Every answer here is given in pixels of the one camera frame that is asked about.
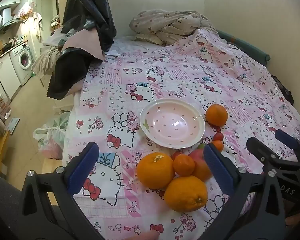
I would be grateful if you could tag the red cherry tomato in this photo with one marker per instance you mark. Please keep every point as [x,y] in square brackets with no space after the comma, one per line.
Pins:
[218,136]
[176,155]

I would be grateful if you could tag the hanging light garment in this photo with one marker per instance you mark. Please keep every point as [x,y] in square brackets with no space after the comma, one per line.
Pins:
[37,27]

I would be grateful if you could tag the crumpled beige printed quilt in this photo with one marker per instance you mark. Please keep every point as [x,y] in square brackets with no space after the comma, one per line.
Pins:
[170,25]

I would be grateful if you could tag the pink zigzag-edged cloth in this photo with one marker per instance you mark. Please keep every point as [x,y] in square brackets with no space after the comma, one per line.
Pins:
[85,42]

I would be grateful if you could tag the large bumpy-topped orange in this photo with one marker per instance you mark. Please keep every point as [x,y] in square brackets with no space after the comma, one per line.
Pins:
[155,171]

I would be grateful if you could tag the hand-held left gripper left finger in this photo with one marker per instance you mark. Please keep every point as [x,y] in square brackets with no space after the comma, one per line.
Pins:
[83,167]

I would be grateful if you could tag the medium orange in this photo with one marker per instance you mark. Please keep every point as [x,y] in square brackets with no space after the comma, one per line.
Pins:
[216,115]

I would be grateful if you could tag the dark cloth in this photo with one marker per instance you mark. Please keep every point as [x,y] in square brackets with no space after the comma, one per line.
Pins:
[285,90]

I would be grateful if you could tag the white kitchen cabinets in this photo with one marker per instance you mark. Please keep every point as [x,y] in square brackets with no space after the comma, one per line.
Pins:
[2,77]

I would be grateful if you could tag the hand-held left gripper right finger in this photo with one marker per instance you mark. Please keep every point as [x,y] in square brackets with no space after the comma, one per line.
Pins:
[218,172]

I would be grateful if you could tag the black plastic sheet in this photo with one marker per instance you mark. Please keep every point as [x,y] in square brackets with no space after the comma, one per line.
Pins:
[90,10]

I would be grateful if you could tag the person's left hand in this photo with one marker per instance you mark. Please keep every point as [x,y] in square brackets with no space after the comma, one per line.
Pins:
[145,236]

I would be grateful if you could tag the large navel orange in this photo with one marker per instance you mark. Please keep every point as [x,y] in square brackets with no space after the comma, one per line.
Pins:
[186,193]

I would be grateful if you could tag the black zigzag-edged cloth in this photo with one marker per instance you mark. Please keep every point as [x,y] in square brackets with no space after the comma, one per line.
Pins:
[67,75]

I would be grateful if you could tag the white paper sheet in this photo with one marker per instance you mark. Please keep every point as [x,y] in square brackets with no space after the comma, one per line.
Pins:
[112,54]

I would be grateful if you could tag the wooden stool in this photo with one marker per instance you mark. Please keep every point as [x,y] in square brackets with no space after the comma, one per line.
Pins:
[1,150]

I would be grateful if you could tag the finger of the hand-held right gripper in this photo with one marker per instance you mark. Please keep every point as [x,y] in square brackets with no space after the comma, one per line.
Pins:
[262,151]
[286,138]

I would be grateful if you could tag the white washing machine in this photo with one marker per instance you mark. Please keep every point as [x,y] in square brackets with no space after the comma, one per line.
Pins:
[21,62]

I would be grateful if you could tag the white floor scale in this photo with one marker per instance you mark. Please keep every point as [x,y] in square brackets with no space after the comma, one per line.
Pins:
[13,125]

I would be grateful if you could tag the white plastic bag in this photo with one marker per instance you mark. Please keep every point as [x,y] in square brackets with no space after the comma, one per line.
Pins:
[52,135]

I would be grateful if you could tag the pink strawberry-print plate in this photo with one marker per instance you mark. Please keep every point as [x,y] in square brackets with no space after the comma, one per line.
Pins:
[172,122]

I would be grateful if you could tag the white water heater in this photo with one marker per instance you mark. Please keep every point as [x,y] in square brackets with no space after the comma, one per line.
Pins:
[5,16]

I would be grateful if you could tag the beige fringed cloth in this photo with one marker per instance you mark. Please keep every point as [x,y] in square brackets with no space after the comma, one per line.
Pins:
[46,61]

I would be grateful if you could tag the pink cartoon-cat printed blanket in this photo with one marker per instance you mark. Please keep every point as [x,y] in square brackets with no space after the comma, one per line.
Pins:
[165,80]

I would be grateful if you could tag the small mandarin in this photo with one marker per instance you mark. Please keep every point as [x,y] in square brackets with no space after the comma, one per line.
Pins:
[218,145]

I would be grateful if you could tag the red apple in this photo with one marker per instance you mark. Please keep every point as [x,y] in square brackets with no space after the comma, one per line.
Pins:
[201,167]

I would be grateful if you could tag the pink hanging bag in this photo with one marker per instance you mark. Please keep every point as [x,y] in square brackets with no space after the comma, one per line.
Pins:
[26,10]

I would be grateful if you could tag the teal bed frame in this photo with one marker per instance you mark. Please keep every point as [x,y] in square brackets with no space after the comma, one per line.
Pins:
[247,46]

